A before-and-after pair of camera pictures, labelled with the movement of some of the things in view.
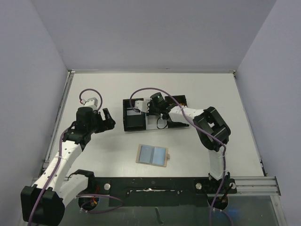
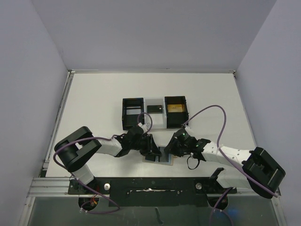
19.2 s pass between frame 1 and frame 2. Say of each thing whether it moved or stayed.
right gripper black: moved
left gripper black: moved
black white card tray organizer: stayed
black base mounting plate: stayed
